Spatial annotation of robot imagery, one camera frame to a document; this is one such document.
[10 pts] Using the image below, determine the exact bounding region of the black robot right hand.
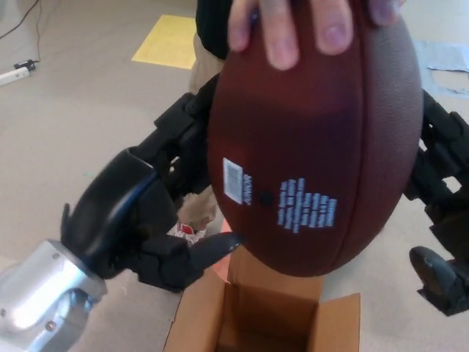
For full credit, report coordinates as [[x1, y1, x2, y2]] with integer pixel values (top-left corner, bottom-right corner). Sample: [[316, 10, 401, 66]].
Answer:
[[405, 89, 469, 318]]

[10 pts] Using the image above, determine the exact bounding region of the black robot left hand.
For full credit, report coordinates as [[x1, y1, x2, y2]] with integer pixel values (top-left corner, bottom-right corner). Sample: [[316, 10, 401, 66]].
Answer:
[[60, 77, 243, 294]]

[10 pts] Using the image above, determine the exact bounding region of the person's right hand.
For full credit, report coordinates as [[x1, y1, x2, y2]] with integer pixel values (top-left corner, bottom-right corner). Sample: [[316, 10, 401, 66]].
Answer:
[[227, 0, 399, 70]]

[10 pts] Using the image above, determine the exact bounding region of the brown junior football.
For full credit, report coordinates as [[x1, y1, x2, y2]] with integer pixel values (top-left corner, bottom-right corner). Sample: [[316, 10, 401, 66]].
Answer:
[[205, 0, 424, 282]]

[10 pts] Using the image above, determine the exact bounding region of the red white right sneaker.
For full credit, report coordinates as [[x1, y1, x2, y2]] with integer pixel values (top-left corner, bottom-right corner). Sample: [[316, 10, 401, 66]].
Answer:
[[166, 219, 206, 243]]

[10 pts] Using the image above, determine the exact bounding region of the black shirt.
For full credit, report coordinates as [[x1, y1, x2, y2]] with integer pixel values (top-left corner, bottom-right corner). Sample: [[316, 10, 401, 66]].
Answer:
[[195, 0, 235, 59]]

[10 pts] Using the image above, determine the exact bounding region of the torn blue sheet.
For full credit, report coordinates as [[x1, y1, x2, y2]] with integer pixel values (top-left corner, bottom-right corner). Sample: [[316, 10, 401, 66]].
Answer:
[[416, 40, 469, 98]]

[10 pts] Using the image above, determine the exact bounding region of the yellow floor patch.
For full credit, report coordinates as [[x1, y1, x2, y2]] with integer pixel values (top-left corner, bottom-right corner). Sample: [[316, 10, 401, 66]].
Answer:
[[130, 14, 199, 70]]

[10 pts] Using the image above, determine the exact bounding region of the copper coloured flat sheet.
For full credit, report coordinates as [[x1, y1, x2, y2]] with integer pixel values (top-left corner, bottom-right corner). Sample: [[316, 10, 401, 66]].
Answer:
[[211, 216, 232, 285]]

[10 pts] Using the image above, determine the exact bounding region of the open cardboard box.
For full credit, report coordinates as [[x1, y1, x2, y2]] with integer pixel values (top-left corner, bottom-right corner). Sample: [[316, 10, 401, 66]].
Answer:
[[167, 252, 362, 352]]

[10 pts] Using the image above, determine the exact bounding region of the white power strip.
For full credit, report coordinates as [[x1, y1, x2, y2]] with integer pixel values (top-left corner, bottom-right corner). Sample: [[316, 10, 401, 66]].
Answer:
[[0, 67, 31, 87]]

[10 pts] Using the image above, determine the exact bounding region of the thin black cable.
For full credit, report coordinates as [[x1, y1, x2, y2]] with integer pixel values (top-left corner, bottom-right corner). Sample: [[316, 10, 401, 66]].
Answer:
[[33, 0, 42, 62], [0, 0, 41, 40]]

